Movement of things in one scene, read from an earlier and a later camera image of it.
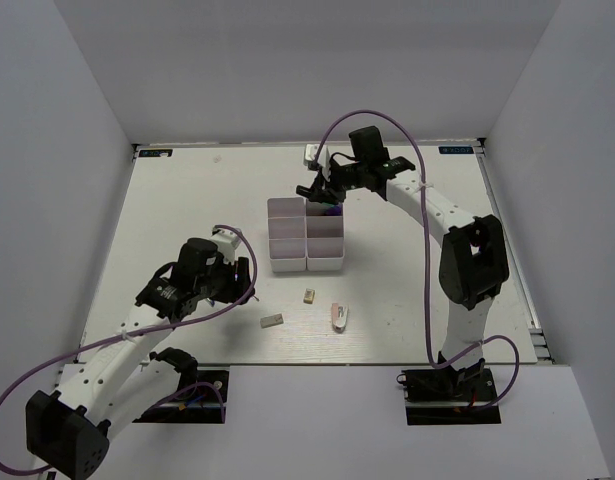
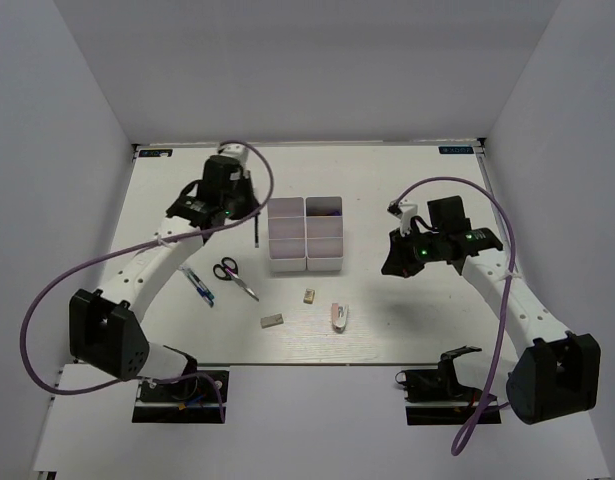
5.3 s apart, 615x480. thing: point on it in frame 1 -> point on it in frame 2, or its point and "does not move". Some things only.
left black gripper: x=236 y=288 -> x=245 y=182
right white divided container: x=325 y=237 does not move
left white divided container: x=287 y=234 does not move
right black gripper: x=327 y=191 -> x=398 y=262
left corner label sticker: x=155 y=152 does not move
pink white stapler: x=339 y=314 does not move
